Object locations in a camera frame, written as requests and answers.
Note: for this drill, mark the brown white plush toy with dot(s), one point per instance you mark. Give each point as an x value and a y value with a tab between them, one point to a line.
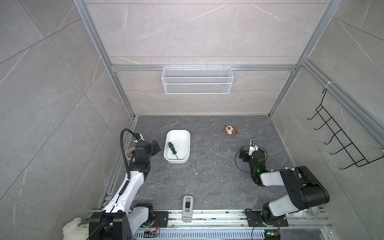
229	129

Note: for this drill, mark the white wire mesh basket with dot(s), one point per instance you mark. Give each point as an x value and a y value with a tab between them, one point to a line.
197	80

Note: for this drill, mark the grey tape dispenser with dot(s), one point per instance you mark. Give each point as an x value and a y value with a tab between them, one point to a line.
187	211

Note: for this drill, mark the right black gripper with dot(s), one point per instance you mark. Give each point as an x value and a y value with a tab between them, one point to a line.
246	155

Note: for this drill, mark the white rectangular plastic bin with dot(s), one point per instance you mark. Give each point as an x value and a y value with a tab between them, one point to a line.
181	140

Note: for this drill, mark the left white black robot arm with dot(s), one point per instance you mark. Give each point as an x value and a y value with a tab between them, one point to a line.
115	221

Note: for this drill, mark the green handled screwdriver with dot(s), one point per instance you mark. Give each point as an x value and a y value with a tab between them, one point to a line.
172	148

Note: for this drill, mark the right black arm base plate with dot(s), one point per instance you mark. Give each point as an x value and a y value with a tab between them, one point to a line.
255	218

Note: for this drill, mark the black wire hook rack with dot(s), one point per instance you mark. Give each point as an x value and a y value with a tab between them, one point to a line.
339	136

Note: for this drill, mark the white teddy bear plush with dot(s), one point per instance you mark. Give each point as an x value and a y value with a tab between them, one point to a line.
75	230

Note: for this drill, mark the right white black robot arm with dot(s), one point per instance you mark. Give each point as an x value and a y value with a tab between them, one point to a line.
304	191

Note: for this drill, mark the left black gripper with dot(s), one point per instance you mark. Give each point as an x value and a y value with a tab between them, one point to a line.
153	151

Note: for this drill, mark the aluminium front rail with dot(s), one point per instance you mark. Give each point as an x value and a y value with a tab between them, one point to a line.
236	218

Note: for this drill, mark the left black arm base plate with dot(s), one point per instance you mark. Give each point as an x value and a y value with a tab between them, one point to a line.
158	219

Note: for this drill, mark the clear tape roll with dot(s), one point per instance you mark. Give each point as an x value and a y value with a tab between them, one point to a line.
310	213

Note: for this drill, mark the brown tape roll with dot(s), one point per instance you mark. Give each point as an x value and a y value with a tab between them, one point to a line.
129	153

